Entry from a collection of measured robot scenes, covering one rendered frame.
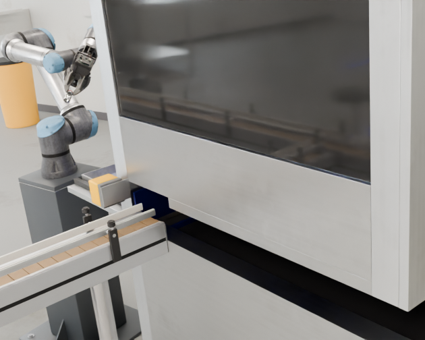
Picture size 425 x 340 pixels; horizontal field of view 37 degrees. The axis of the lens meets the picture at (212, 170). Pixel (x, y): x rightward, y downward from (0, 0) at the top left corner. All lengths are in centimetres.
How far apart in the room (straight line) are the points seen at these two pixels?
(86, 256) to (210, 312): 36
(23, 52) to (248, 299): 150
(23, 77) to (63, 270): 527
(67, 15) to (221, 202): 541
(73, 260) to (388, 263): 79
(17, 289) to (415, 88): 100
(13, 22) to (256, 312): 593
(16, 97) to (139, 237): 520
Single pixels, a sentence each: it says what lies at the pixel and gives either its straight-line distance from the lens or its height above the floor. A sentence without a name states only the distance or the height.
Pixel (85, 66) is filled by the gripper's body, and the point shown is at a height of 127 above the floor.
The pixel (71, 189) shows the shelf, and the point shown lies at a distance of 224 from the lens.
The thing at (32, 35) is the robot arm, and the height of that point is 134.
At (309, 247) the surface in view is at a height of 103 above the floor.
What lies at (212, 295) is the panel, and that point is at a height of 78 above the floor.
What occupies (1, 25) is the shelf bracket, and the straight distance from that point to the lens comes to 708.
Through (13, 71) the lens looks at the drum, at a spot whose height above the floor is 59.
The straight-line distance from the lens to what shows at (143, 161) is 172.
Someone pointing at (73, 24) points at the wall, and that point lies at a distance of 670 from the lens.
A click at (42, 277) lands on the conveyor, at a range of 159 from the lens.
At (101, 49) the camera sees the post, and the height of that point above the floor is 139.
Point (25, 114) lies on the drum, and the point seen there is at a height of 14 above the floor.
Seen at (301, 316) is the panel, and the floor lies 86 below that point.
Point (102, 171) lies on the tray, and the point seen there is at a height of 90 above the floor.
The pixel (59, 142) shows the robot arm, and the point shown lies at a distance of 263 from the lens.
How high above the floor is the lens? 164
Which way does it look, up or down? 20 degrees down
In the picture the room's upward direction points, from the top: 6 degrees counter-clockwise
